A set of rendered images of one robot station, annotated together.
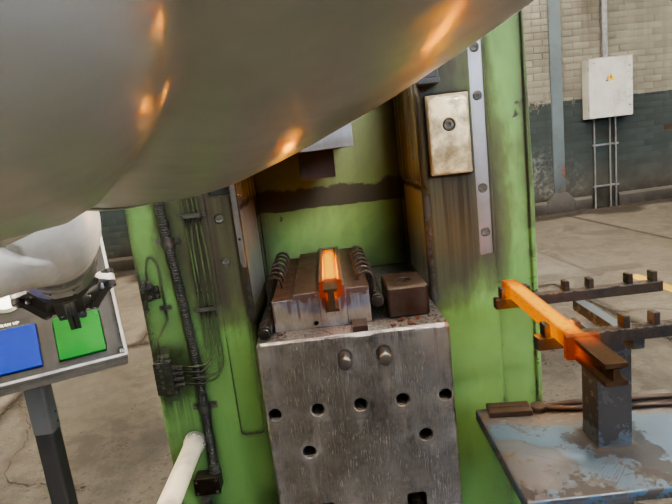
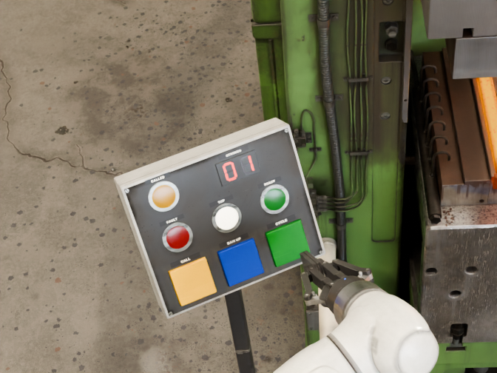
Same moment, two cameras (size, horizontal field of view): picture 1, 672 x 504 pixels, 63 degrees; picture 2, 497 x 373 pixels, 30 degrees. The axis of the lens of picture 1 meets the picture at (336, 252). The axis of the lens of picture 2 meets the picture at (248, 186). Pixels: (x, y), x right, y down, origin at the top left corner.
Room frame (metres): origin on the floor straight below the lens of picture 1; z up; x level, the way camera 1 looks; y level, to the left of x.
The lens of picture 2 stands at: (-0.21, 0.36, 2.43)
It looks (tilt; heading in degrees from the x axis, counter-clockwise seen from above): 48 degrees down; 8
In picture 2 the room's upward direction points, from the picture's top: 8 degrees counter-clockwise
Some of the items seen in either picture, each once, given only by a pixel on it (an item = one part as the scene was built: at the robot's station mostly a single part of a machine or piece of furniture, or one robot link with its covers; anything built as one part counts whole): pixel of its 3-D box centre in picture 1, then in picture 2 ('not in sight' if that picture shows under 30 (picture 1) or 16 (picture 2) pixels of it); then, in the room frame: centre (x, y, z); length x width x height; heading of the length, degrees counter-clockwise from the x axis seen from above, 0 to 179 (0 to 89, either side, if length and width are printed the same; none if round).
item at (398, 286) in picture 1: (404, 293); not in sight; (1.13, -0.14, 0.95); 0.12 x 0.08 x 0.06; 0
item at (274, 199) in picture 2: not in sight; (274, 199); (0.95, 0.48, 1.09); 0.05 x 0.03 x 0.04; 90
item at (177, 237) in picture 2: not in sight; (177, 237); (0.86, 0.66, 1.09); 0.05 x 0.03 x 0.04; 90
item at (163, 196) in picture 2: not in sight; (163, 196); (0.90, 0.68, 1.16); 0.05 x 0.03 x 0.04; 90
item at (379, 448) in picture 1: (355, 379); (489, 193); (1.29, -0.01, 0.69); 0.56 x 0.38 x 0.45; 0
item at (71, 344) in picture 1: (79, 335); (287, 243); (0.91, 0.46, 1.01); 0.07 x 0.05 x 0.07; 115
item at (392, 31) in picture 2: not in sight; (391, 38); (1.22, 0.24, 1.24); 0.03 x 0.03 x 0.07; 0
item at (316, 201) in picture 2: (169, 376); (312, 202); (1.19, 0.42, 0.80); 0.06 x 0.03 x 0.14; 90
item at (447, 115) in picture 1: (448, 134); not in sight; (1.20, -0.27, 1.27); 0.09 x 0.02 x 0.17; 90
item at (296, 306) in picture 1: (321, 281); (476, 119); (1.28, 0.04, 0.96); 0.42 x 0.20 x 0.09; 0
